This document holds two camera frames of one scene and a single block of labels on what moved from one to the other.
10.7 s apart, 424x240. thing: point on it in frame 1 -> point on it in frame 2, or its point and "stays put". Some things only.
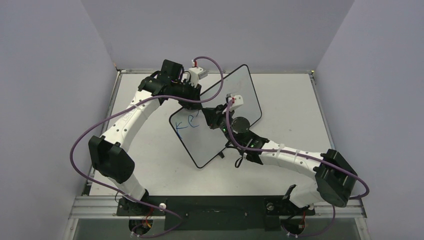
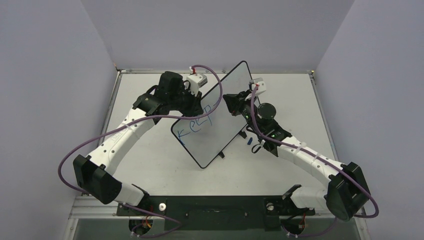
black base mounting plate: [242, 212] stays put
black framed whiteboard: [193, 127] stays put
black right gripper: [211, 117] -> [237, 103]
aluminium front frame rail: [102, 207] stays put
